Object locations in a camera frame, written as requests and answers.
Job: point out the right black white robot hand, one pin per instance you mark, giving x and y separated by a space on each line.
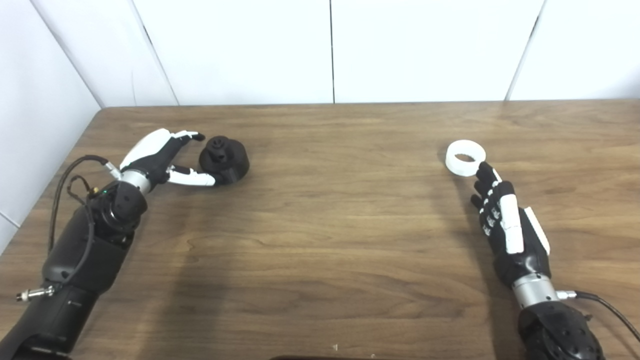
525 255

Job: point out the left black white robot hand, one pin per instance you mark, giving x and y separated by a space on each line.
150 150

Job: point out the round black stepped part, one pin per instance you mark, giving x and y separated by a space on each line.
227 160

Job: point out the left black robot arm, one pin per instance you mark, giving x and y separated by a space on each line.
75 250

